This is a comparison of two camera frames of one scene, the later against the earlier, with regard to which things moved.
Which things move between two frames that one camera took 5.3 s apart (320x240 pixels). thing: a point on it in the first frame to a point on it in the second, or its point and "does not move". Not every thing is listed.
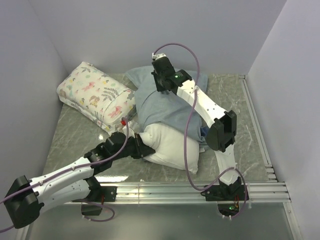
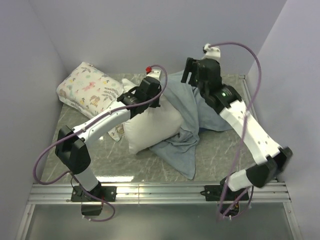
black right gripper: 159,87 to 190,67
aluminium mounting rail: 257,193 does not move
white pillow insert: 174,146 to 153,125
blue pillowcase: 154,108 to 180,149
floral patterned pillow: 98,94 does not move
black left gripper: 142,149 to 156,104
